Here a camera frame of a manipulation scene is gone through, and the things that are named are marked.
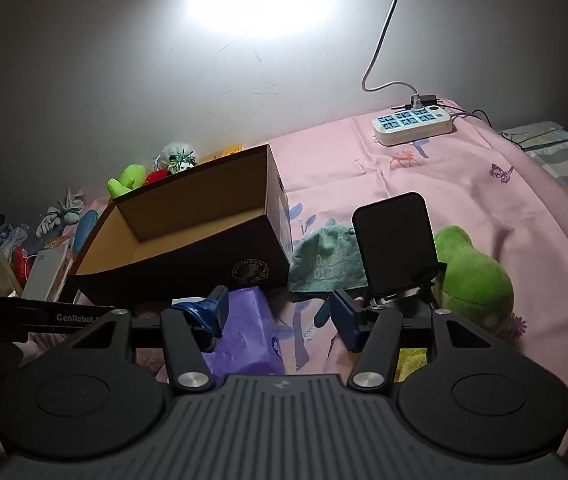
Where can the small green plush toy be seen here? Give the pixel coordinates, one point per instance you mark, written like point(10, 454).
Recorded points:
point(126, 180)

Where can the white plush with green ribbon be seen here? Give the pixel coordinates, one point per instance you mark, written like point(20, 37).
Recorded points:
point(51, 220)

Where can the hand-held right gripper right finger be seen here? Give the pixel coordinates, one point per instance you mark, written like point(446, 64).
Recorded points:
point(346, 317)

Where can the pale yellow soft toy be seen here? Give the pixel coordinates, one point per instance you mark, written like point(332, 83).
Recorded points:
point(411, 362)

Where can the large green plush toy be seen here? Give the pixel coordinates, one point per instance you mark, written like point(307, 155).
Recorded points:
point(469, 280)

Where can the red package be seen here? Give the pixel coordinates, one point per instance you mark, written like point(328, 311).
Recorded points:
point(21, 262)

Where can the black folding phone stand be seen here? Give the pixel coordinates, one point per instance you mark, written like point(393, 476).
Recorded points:
point(394, 240)

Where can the pink printed bedsheet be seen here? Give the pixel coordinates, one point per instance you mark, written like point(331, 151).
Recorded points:
point(414, 185)

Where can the black power plug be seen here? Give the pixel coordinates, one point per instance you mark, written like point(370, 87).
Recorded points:
point(426, 99)

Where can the brown cardboard shoe box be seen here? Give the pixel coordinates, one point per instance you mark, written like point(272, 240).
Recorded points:
point(188, 265)

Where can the white furry doll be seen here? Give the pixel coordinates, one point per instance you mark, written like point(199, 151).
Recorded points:
point(173, 152)

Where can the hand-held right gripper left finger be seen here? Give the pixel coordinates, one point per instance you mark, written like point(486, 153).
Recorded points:
point(207, 311)

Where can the purple tissue pack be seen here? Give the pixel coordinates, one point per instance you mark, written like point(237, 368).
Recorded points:
point(249, 330)

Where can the blue oblong soft item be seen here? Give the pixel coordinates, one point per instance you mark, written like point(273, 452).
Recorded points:
point(86, 230)

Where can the blue white plastic package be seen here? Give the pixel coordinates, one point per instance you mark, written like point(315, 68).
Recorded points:
point(8, 237)

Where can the white power strip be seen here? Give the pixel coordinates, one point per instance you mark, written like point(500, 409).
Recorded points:
point(414, 127)

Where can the teal key fob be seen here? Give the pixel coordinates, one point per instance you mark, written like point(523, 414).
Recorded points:
point(322, 314)

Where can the red plush toy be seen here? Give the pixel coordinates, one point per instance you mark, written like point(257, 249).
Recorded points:
point(156, 176)

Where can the teal cloth hat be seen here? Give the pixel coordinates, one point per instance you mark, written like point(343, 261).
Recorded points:
point(324, 260)

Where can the yellow card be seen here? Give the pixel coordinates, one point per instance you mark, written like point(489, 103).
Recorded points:
point(229, 151)

